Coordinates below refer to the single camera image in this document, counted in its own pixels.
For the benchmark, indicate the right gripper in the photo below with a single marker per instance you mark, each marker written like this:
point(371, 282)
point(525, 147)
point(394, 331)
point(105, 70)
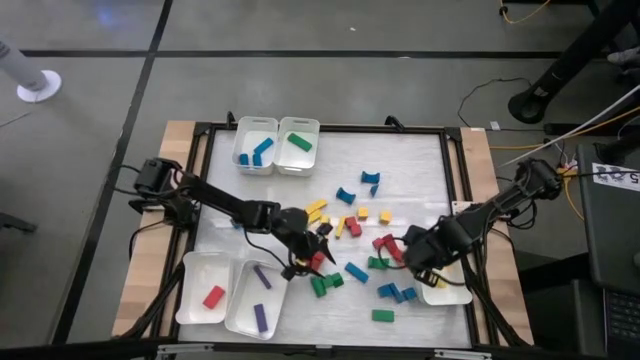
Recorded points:
point(430, 247)

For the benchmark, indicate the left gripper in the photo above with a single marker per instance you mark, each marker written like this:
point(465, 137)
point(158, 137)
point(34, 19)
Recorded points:
point(300, 232)

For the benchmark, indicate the red bar block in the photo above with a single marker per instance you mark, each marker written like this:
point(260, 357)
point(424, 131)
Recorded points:
point(214, 297)
point(316, 260)

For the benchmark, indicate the green arch block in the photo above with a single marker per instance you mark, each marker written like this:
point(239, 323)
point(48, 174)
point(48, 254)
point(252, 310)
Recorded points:
point(378, 263)

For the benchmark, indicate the purple bar block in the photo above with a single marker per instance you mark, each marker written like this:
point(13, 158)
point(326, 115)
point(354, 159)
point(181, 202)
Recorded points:
point(260, 318)
point(262, 276)

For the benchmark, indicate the yellow cube block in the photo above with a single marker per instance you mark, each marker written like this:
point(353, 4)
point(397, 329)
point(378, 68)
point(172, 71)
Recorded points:
point(385, 217)
point(363, 213)

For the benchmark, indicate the green bar block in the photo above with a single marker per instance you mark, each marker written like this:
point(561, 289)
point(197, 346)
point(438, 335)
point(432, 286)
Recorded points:
point(300, 142)
point(383, 315)

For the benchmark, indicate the blue cube block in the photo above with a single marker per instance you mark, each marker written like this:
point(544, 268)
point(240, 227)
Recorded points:
point(243, 159)

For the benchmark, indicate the blue bar block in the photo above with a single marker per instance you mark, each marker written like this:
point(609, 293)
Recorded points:
point(397, 293)
point(263, 145)
point(356, 272)

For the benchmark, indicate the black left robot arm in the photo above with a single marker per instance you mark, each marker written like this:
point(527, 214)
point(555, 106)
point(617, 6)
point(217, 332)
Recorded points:
point(220, 197)

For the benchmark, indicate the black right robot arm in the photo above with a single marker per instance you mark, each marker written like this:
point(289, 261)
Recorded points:
point(495, 202)

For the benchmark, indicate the green cylinder block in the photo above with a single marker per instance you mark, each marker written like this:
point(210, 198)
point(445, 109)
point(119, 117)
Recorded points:
point(318, 287)

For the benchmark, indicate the yellow thin bar block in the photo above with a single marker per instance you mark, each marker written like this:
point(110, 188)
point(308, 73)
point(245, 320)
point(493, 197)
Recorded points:
point(340, 227)

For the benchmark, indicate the white plastic bin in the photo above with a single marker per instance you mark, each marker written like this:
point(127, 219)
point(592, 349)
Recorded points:
point(450, 295)
point(250, 135)
point(200, 280)
point(295, 161)
point(245, 300)

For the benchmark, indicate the blue triangle block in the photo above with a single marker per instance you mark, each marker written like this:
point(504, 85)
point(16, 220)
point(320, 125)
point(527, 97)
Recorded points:
point(374, 190)

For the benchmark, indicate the wooden table side panel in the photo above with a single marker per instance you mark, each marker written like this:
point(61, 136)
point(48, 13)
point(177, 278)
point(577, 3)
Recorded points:
point(150, 270)
point(475, 150)

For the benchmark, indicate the black clamp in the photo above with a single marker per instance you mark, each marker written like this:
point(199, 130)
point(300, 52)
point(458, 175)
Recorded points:
point(393, 121)
point(230, 119)

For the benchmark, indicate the black power strip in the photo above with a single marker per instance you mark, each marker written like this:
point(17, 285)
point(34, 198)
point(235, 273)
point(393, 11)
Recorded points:
point(560, 129)

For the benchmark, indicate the black equipment case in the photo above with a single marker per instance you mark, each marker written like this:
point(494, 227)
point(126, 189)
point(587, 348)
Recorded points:
point(610, 235)

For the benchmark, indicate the black keyboard device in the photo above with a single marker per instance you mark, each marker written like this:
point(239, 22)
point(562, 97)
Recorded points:
point(622, 320)

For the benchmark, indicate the white label sheet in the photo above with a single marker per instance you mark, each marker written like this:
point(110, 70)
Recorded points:
point(617, 176)

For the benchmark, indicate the black stand pole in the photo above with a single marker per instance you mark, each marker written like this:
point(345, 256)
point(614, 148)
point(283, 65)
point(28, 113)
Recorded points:
point(560, 65)

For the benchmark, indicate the person's foot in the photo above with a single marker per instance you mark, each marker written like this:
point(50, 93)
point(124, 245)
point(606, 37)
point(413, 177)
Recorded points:
point(625, 55)

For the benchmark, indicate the silver bracket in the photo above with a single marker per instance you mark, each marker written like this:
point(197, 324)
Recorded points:
point(185, 348)
point(462, 354)

